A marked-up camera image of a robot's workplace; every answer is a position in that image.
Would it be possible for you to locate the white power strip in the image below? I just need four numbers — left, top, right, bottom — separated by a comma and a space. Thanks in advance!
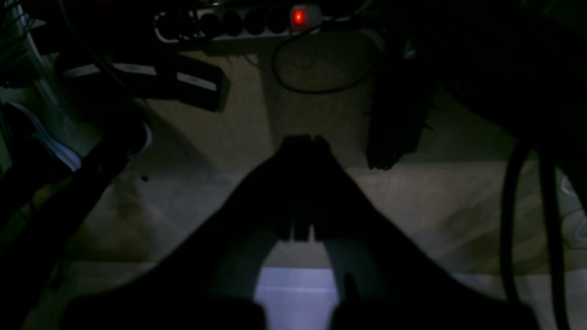
153, 3, 324, 44

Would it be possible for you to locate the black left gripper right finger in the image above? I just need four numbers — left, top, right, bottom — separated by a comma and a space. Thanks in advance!
310, 136, 539, 330

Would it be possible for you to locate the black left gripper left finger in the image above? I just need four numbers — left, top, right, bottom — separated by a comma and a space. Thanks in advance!
60, 136, 303, 330

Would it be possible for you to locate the black power adapter brick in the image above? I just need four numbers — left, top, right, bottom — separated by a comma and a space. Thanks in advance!
55, 51, 231, 112

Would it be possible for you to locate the black looped cable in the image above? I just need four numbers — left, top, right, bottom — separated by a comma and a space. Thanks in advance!
271, 27, 381, 95

